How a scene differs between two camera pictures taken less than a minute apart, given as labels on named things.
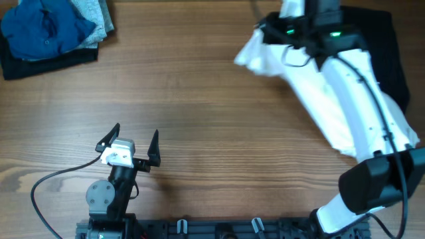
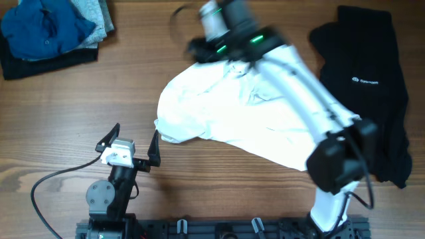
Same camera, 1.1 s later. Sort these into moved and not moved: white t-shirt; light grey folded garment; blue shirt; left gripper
Moved: white t-shirt
Not moved: blue shirt; left gripper; light grey folded garment
